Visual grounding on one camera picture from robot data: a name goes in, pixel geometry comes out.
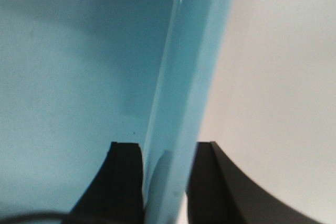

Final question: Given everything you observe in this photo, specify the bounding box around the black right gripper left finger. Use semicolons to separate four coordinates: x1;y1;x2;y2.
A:
71;142;144;223

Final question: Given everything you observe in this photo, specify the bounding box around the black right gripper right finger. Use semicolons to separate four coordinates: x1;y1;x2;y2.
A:
186;142;335;223

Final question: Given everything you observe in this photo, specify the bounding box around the light blue plastic box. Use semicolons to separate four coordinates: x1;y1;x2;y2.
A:
1;0;231;223

